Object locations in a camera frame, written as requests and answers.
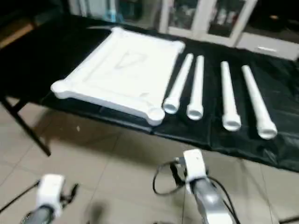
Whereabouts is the white plastic table leg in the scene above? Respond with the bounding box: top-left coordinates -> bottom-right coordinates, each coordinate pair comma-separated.
162,53 -> 194,115
220,61 -> 242,132
241,65 -> 278,140
186,55 -> 205,121

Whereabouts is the white plastic table top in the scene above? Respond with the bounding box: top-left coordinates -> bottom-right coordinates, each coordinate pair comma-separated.
50,27 -> 186,126

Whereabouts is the white glass door cabinet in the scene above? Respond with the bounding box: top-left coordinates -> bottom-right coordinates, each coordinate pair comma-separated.
159,0 -> 258,47

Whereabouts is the black table mat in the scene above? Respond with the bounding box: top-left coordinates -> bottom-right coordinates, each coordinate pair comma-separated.
0,14 -> 299,173

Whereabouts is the white drawer unit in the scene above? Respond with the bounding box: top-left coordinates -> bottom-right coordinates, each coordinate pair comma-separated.
236,33 -> 299,60

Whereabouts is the black case with yellow label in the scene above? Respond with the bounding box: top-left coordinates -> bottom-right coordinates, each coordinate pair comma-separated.
255,0 -> 299,35

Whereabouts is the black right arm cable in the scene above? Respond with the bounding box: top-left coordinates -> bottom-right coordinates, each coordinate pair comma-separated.
153,159 -> 187,196

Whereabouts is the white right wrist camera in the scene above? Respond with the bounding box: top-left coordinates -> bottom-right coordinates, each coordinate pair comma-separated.
182,149 -> 207,193

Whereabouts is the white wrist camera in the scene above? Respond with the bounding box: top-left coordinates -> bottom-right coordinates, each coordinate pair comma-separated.
182,149 -> 207,193
37,174 -> 66,217

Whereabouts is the black metal table frame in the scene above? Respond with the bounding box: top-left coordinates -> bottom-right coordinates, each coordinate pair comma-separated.
0,98 -> 51,157

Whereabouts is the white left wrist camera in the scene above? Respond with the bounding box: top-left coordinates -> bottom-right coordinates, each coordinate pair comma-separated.
37,174 -> 66,217

